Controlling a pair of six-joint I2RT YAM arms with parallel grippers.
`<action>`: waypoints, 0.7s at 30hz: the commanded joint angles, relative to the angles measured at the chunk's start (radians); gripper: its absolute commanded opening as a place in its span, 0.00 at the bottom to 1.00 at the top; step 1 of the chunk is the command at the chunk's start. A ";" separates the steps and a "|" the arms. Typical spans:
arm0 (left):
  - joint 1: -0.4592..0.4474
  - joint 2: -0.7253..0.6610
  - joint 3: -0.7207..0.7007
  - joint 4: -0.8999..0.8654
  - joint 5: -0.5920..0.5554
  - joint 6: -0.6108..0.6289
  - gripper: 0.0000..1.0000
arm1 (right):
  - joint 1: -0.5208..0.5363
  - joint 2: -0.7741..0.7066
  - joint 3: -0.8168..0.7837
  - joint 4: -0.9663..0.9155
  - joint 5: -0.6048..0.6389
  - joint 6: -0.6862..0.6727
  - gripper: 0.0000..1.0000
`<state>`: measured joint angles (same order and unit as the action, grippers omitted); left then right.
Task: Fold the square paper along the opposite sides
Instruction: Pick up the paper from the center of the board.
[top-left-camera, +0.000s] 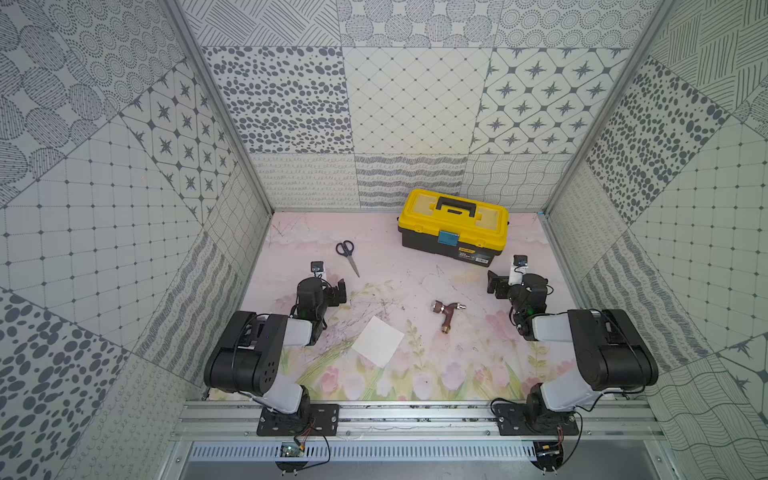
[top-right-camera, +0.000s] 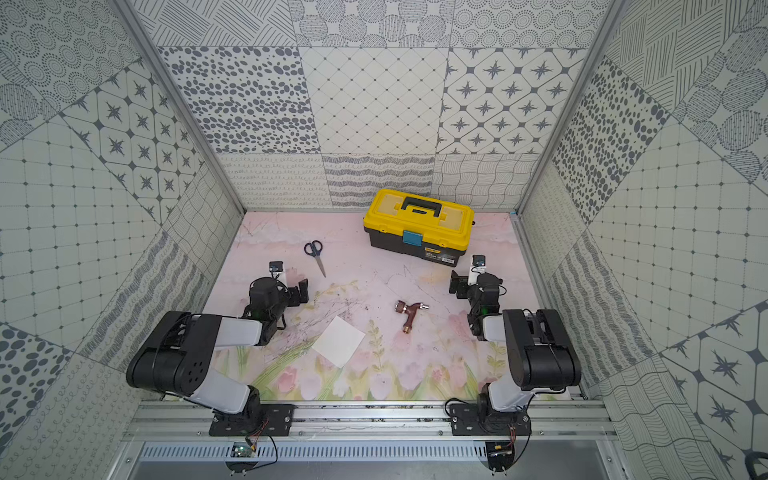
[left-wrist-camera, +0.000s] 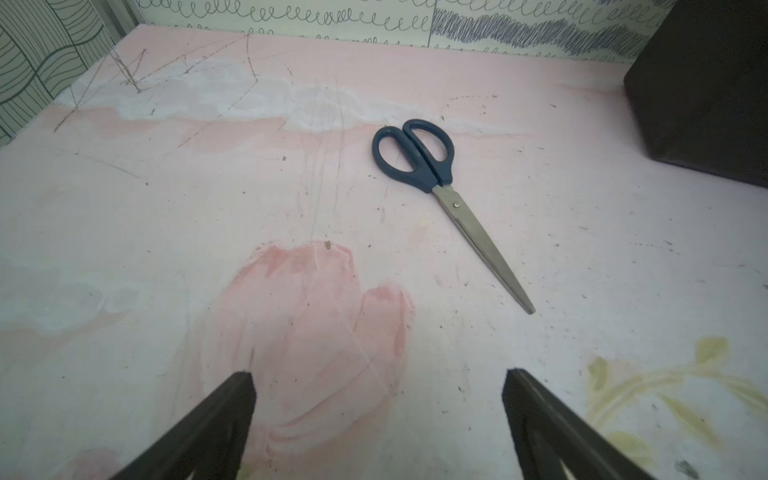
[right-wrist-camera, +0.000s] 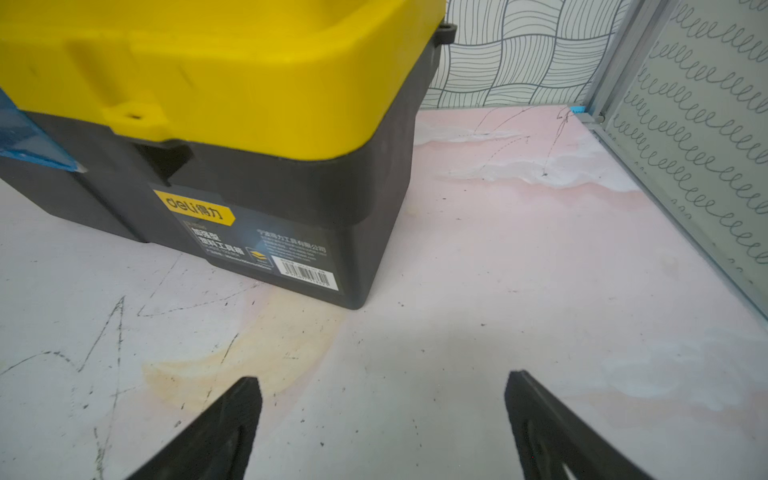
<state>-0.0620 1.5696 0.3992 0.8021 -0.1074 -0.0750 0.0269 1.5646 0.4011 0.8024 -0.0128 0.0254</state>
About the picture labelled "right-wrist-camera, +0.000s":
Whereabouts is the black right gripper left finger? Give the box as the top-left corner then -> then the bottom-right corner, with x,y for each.
129,377 -> 263,480

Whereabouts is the yellow and black toolbox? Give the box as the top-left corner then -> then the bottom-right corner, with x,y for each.
1,1 -> 457,309

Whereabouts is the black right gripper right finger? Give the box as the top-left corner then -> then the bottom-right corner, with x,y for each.
504,370 -> 650,480

